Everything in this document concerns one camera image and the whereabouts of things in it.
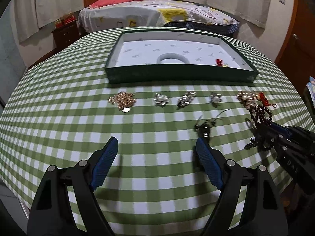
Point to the green jewelry tray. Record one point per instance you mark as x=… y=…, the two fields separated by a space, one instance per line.
x=172 y=77

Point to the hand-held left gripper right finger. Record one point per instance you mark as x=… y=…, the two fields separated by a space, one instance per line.
x=208 y=162

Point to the green checkered tablecloth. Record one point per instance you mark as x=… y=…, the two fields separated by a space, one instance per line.
x=73 y=127

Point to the silver crystal brooch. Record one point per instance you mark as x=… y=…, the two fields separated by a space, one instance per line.
x=186 y=99

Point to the red knot gold pendant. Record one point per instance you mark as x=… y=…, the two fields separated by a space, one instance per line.
x=264 y=97
x=219 y=62

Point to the blue white printed paper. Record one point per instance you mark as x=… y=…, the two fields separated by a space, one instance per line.
x=311 y=87

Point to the white jade bangle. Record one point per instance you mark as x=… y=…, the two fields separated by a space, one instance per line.
x=161 y=57

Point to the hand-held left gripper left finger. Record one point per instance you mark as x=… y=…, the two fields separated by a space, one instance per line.
x=105 y=159

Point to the dark wooden nightstand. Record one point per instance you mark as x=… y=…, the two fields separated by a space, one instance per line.
x=65 y=35

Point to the frosted glass panel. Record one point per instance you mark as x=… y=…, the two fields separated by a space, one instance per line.
x=9 y=61

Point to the red pillow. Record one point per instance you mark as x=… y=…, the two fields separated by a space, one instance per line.
x=115 y=1

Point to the gold pearl brooch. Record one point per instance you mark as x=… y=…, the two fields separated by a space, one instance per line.
x=247 y=98

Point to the pearl flower brooch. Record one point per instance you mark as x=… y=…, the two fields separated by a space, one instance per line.
x=161 y=100
x=215 y=100

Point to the red gift boxes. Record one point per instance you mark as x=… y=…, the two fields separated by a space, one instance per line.
x=65 y=19

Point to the bed with patterned bedspread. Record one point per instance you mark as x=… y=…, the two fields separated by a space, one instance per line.
x=147 y=14

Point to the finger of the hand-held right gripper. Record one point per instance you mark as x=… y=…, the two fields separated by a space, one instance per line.
x=268 y=137
x=280 y=129

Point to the wooden door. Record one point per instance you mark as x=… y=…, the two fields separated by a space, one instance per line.
x=297 y=54

